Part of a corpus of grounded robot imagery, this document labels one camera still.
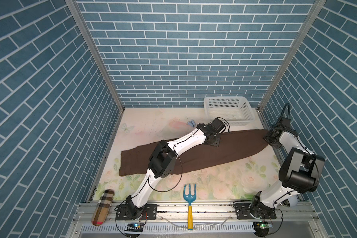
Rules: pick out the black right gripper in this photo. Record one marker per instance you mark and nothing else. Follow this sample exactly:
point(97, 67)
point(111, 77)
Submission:
point(266, 137)

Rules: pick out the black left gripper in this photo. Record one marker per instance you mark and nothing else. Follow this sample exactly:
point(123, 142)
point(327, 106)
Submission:
point(216, 143)

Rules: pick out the brown trousers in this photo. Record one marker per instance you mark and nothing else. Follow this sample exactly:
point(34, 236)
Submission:
point(233, 146)

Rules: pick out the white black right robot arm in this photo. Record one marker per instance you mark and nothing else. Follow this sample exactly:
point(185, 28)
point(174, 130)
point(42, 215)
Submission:
point(299, 173)

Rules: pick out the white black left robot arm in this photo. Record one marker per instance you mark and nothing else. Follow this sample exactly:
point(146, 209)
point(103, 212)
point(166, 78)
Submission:
point(163, 159)

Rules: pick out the white plastic basket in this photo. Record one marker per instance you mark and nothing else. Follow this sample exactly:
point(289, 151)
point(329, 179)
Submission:
point(236, 110)

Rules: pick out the brown tinted plastic cup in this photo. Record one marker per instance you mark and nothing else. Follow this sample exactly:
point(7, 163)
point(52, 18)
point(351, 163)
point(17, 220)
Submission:
point(103, 208)

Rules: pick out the teal garden fork yellow handle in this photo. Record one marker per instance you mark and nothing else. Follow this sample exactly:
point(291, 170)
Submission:
point(189, 198)

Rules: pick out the aluminium front rail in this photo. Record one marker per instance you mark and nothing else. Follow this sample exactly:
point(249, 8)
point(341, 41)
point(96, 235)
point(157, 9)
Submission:
point(206, 219)

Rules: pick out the aluminium corner post right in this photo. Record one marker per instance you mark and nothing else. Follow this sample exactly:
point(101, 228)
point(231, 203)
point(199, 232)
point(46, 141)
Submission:
point(304, 29)

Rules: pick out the aluminium corner post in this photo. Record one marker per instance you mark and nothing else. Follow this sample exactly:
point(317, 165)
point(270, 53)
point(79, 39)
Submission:
point(304, 29)
point(82, 26)

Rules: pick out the aluminium corner post left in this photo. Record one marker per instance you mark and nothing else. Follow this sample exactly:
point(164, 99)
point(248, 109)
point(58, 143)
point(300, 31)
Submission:
point(82, 26)

